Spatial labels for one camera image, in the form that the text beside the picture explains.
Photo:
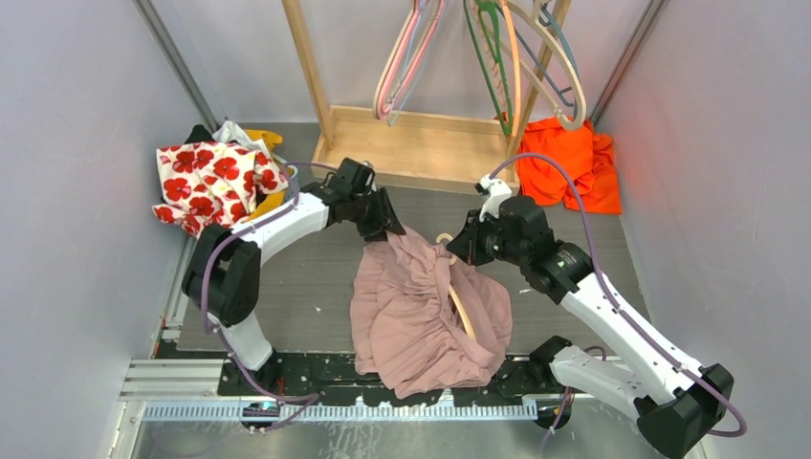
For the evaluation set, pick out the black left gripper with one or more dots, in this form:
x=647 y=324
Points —
x=383 y=223

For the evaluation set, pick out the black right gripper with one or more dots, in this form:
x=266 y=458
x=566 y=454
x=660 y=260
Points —
x=467 y=245

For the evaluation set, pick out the beige plastic hanger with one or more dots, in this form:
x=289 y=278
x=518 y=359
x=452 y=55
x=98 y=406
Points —
x=442 y=239

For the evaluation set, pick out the red poppy print garment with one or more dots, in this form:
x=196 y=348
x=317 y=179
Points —
x=205 y=183

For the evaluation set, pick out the pink pleated skirt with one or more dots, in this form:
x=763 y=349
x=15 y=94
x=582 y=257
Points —
x=405 y=328

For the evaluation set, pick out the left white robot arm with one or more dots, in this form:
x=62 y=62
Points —
x=223 y=275

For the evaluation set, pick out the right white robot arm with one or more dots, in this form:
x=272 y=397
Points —
x=674 y=399

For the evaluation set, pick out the wooden hanger rack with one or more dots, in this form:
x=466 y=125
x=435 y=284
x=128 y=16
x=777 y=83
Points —
x=438 y=152

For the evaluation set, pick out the peach hanger on rack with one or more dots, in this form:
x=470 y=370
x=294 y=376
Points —
x=515 y=57

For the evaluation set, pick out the light blue hanger on rack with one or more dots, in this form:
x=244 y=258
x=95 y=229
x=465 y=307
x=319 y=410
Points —
x=405 y=82

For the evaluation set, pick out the cream hanger on rack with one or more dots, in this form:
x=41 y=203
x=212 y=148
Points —
x=564 y=82

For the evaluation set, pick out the teal hanger on rack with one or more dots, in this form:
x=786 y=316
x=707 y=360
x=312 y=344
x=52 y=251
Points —
x=557 y=63

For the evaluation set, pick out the blue plastic basket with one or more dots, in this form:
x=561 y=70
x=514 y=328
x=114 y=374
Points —
x=293 y=181

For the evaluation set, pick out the yellow garment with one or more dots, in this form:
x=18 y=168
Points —
x=268 y=202

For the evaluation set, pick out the orange garment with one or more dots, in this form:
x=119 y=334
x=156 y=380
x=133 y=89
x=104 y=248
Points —
x=582 y=173

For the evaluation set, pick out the black garment in basket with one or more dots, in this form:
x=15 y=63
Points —
x=199 y=133

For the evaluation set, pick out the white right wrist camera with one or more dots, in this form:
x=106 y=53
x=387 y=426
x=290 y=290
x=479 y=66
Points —
x=496 y=192

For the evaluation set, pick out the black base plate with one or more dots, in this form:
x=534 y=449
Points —
x=333 y=377

